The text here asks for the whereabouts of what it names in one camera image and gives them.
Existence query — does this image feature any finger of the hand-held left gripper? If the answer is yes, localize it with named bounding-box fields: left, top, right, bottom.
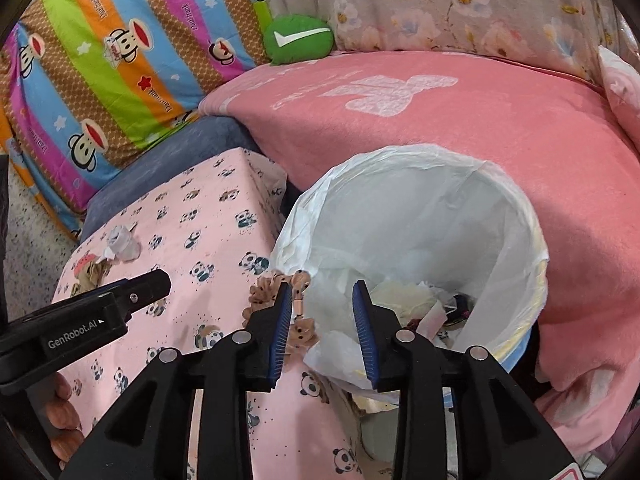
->
left=114, top=268, right=172, bottom=319

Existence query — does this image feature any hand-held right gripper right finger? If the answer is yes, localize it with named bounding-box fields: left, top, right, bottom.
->
left=351, top=280, right=583, bottom=480

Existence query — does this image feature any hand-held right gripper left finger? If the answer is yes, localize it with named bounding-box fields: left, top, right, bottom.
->
left=60, top=281, right=296, bottom=480

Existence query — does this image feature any beige patterned scrunchie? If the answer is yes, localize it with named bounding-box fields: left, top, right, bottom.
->
left=242, top=269, right=322, bottom=352

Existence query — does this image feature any pink wrapper strip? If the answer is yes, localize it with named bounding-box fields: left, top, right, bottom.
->
left=424, top=302, right=453, bottom=338

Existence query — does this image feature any white-lined trash bin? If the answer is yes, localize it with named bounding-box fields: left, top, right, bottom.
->
left=270, top=144, right=551, bottom=397

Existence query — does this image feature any round trash bin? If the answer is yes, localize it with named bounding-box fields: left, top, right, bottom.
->
left=492, top=327, right=538, bottom=375

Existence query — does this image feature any person's left hand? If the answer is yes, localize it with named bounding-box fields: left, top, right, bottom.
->
left=45, top=373, right=84, bottom=464

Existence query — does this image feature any blue-grey cushion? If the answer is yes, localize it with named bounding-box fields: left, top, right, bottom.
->
left=80, top=116, right=262, bottom=242

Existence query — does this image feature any striped monkey print pillow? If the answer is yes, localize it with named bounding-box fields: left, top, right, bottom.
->
left=0, top=0, right=273, bottom=242

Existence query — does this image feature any pink blanket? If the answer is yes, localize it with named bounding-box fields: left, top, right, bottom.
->
left=199, top=50, right=640, bottom=463

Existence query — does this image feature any green round cushion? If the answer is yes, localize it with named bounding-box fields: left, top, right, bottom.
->
left=263, top=15, right=335, bottom=66

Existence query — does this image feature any grey floral quilt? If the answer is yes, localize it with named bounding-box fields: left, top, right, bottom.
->
left=249, top=0, right=632, bottom=92

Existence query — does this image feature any small pink pillow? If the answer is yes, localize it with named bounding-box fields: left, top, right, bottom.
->
left=597, top=45, right=640, bottom=152

